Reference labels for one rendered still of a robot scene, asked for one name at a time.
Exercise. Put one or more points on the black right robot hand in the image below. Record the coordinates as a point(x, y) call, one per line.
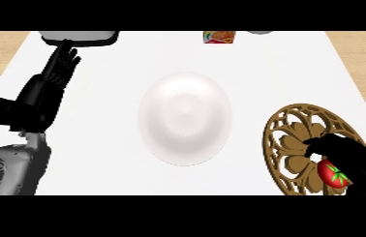
point(346, 150)

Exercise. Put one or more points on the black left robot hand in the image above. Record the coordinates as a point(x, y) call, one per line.
point(43, 89)

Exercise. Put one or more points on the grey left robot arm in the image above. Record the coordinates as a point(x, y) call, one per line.
point(20, 165)

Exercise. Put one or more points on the red tomato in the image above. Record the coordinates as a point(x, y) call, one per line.
point(334, 173)

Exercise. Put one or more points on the brown openwork round placemat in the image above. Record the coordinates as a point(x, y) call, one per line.
point(297, 141)

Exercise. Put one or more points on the white oval plate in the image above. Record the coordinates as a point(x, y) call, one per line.
point(185, 118)

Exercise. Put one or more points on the grey and black appliance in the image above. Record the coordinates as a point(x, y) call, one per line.
point(82, 37)

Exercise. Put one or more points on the red and orange food box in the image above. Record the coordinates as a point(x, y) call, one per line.
point(219, 37)

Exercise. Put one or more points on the pale grey round object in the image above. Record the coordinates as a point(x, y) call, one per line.
point(260, 32)

